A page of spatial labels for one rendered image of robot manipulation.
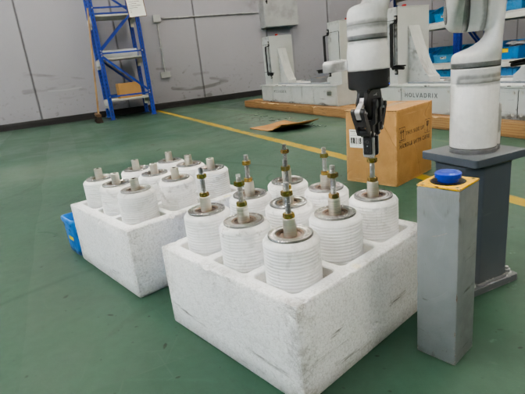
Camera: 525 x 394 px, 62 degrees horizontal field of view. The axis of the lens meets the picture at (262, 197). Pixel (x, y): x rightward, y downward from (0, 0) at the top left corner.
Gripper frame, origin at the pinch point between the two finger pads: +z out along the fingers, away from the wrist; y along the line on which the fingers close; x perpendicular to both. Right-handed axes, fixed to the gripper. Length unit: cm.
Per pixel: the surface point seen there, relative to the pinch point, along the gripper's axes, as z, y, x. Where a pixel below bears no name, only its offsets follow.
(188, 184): 11, 1, 51
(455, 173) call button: 2.1, -9.1, -16.7
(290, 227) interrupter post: 8.2, -23.7, 5.2
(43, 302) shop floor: 35, -31, 77
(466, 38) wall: -20, 956, 140
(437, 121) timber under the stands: 30, 214, 35
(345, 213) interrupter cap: 9.8, -11.1, 1.0
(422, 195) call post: 5.4, -11.1, -12.3
